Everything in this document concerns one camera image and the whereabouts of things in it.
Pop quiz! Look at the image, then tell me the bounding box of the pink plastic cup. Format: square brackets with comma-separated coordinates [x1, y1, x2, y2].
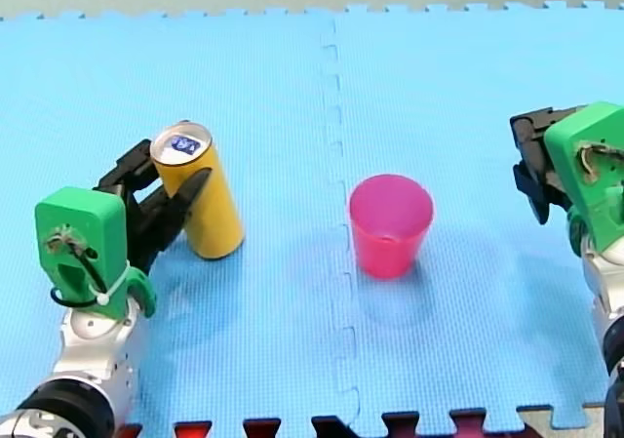
[349, 174, 435, 280]

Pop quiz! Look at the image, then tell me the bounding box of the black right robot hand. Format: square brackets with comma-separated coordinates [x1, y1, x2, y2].
[509, 105, 590, 225]

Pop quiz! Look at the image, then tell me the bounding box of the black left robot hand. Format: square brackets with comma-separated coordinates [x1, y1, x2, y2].
[92, 139, 214, 276]

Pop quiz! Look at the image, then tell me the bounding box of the yellow drink can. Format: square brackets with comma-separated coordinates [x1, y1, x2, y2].
[149, 120, 246, 261]

